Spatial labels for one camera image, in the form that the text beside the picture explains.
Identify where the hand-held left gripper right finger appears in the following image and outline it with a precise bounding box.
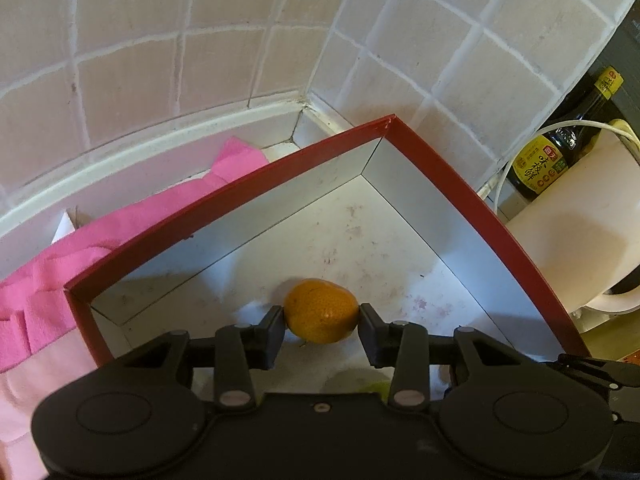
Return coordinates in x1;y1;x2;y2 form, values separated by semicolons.
357;302;563;409

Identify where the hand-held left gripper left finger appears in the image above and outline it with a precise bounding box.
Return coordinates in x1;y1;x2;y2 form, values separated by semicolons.
112;305;287;409

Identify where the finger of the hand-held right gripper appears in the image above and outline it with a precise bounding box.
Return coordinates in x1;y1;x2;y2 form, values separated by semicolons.
556;353;640;390

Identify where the small orange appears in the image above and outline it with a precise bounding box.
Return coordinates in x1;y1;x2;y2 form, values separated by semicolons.
283;278;361;345

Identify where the red box with white inside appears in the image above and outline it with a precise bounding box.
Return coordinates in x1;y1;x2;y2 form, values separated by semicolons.
64;115;591;396

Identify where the white appliance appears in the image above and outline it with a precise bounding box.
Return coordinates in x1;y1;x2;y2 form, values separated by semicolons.
492;119;640;333

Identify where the dark soy sauce bottle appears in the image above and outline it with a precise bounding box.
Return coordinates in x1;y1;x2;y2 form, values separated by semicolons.
510;66;625;205

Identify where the hot pink cloth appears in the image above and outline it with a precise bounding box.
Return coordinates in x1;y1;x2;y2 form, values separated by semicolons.
0;137;268;373

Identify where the white paper sheet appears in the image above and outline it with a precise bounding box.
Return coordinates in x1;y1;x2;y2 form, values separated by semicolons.
51;208;77;247

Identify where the light pink cloth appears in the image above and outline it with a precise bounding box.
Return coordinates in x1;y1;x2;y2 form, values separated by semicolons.
0;345;101;480

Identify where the white cable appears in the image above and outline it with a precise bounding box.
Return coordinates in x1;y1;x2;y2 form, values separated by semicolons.
477;119;640;211

